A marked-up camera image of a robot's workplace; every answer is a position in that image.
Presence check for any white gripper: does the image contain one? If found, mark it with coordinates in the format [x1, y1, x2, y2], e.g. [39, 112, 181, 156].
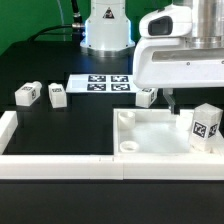
[133, 38, 224, 115]

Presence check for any white square table top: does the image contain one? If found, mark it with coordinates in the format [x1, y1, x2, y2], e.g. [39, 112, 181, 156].
[113, 107, 224, 156]

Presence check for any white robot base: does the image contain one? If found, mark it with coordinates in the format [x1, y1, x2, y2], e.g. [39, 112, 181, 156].
[80, 0, 135, 57]

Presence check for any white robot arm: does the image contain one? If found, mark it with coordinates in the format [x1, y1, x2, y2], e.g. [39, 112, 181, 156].
[133, 0, 224, 113]

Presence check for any white U-shaped obstacle fence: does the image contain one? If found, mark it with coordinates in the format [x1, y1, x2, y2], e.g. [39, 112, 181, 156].
[0, 111, 224, 180]

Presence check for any white marker sheet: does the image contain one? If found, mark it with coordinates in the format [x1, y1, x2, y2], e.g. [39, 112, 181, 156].
[66, 74, 139, 93]

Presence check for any black cable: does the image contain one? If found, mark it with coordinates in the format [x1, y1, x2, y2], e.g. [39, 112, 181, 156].
[27, 0, 86, 42]

